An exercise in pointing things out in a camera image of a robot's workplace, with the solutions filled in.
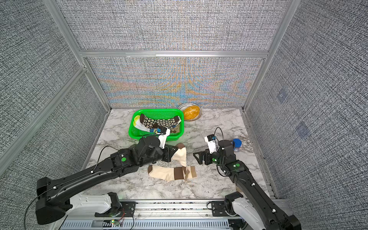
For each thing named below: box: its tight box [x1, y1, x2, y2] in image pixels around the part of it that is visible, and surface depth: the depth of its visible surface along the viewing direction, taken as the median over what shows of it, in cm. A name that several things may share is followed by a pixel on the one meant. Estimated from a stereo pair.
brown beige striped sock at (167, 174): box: [147, 164, 197, 183], surface depth 87 cm
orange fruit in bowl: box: [183, 105, 200, 121], surface depth 112 cm
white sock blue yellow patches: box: [133, 115, 155, 133], surface depth 101 cm
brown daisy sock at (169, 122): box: [139, 113, 182, 129], surface depth 104 cm
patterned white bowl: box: [177, 102, 203, 122], surface depth 112 cm
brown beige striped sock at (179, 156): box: [170, 142, 187, 167], surface depth 69 cm
